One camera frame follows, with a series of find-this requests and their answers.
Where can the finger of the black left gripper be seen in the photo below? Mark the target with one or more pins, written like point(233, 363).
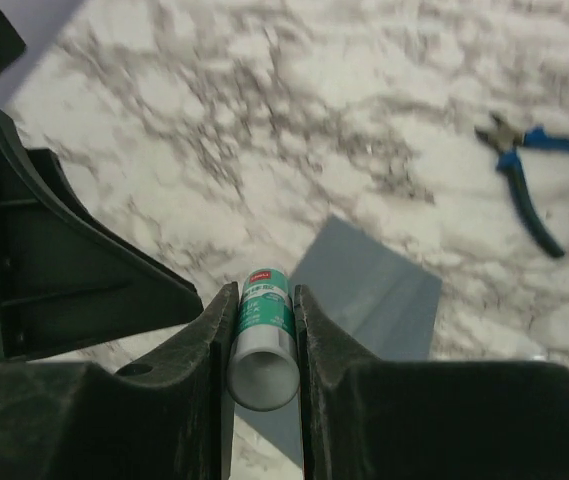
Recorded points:
point(67, 281)

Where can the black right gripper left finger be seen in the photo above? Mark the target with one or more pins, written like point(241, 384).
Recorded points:
point(167, 415)

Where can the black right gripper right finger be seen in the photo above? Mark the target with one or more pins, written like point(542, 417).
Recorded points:
point(366, 418)

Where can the green white glue stick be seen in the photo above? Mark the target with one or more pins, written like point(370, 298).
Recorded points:
point(263, 373)

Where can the grey envelope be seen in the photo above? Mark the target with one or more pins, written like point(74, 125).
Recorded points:
point(384, 301)

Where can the blue handled pliers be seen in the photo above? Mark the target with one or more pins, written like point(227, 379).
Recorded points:
point(535, 165)

